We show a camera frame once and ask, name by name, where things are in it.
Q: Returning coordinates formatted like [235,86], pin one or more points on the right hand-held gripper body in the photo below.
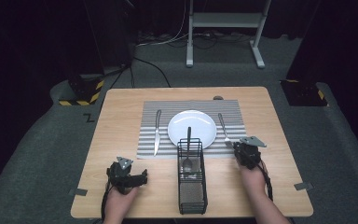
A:
[248,154]

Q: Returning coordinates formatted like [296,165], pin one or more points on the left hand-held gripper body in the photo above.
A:
[119,175]

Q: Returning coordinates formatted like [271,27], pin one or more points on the metal fork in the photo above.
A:
[223,127]

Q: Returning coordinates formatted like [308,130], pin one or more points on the person's left hand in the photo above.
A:
[121,200]

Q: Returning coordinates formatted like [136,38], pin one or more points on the person's right hand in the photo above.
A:
[253,180]

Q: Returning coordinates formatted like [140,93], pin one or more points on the metal table knife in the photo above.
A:
[157,137]

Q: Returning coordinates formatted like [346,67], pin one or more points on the grey tape piece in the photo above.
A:
[303,186]
[78,192]

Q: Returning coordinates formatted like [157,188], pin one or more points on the white round plate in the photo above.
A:
[199,121]

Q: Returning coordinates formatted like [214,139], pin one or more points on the metal spoon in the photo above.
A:
[187,161]

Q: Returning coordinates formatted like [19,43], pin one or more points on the grey white striped placemat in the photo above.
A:
[149,124]

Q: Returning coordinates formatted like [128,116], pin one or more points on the small dark round object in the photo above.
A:
[218,97]

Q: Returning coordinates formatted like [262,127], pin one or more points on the black yellow striped stand base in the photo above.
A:
[87,93]
[304,93]

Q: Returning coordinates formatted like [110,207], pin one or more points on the grey metal stand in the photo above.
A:
[227,19]

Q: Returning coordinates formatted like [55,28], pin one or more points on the black equipment cabinet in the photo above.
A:
[112,34]

